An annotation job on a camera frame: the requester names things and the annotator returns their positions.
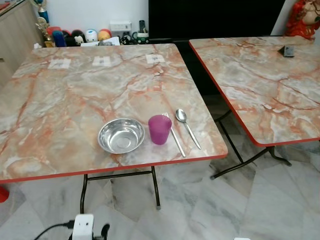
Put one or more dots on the small black box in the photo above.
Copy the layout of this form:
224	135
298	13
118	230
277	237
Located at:
288	51

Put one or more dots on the white paper tray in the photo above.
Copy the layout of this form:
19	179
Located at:
100	43

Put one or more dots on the black television screen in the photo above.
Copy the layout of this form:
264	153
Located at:
215	17

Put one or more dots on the white wall outlet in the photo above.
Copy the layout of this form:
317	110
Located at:
120	26

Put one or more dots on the blue and gold trophy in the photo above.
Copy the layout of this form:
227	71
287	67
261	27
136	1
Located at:
42	12

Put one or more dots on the white round doll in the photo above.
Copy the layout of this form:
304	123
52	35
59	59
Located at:
91	35

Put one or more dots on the small steel bowl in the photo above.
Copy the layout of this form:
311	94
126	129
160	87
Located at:
121	135

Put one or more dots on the steel spoon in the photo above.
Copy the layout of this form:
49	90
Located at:
181	115

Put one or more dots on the black and white figurine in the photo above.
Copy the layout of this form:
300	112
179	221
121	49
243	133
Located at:
125	38

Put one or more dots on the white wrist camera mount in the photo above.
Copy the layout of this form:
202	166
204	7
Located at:
242	238
83	227

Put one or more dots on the red round object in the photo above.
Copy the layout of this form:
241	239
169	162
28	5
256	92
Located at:
3	194

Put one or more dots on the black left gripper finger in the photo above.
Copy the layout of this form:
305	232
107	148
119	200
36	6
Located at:
104	231

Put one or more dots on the wooden cabinet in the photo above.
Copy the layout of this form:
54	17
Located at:
15	40

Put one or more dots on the steel fork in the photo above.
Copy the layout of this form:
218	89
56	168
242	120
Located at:
175	137

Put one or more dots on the red figure statue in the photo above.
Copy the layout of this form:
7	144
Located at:
302	20

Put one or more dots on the purple plastic cup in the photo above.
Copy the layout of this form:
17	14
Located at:
160	129

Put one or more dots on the black remote control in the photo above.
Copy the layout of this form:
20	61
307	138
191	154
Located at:
142	25

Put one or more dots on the white and green mug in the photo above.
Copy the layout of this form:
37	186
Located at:
142	37

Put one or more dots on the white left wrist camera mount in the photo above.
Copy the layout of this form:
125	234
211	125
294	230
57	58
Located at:
83	227

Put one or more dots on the orange round doll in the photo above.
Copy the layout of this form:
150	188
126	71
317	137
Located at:
104	34

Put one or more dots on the gold trophy figure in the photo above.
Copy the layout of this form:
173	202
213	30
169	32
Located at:
44	31

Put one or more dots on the blue cylinder toy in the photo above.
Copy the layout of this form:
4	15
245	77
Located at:
59	39

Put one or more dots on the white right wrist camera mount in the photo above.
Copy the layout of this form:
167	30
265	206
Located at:
242	238

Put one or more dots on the black round doll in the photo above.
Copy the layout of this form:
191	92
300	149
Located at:
77	37

